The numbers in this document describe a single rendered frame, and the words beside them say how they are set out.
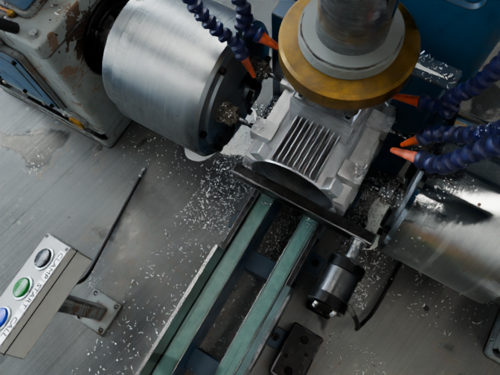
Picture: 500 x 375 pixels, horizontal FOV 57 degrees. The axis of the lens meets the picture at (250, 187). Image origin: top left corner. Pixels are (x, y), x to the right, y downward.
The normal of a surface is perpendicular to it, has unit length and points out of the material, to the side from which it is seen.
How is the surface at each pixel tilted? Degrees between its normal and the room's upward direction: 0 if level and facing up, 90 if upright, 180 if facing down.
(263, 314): 0
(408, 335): 0
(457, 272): 69
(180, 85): 39
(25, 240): 0
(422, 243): 62
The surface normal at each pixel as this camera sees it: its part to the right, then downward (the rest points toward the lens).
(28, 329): 0.76, 0.27
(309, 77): -0.06, -0.34
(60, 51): 0.86, 0.46
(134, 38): -0.23, -0.04
